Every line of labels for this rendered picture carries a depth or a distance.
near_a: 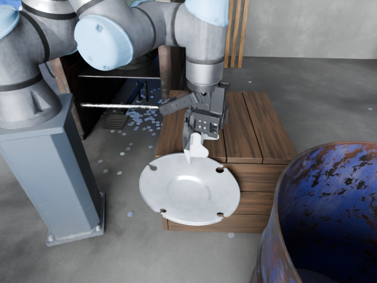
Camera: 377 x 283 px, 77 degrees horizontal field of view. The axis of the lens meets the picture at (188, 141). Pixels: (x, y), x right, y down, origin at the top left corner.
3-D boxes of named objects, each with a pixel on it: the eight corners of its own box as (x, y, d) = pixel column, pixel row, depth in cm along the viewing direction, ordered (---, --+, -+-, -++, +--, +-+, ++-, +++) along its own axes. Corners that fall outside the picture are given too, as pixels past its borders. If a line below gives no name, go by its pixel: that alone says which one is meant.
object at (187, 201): (193, 233, 80) (193, 236, 79) (122, 188, 71) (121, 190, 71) (262, 195, 65) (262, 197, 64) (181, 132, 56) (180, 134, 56)
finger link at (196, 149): (203, 174, 55) (209, 138, 52) (180, 167, 57) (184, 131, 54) (207, 168, 58) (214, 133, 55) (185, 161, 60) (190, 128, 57)
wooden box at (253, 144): (271, 234, 82) (300, 159, 61) (162, 230, 83) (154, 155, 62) (251, 158, 114) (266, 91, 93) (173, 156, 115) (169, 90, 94)
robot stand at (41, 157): (104, 234, 82) (63, 127, 55) (46, 247, 79) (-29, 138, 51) (105, 194, 97) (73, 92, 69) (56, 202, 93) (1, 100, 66)
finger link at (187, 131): (186, 153, 54) (191, 115, 50) (180, 151, 54) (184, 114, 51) (194, 146, 58) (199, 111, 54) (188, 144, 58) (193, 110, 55)
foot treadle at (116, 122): (123, 138, 108) (122, 128, 105) (102, 137, 109) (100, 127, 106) (149, 85, 155) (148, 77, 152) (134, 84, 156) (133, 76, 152)
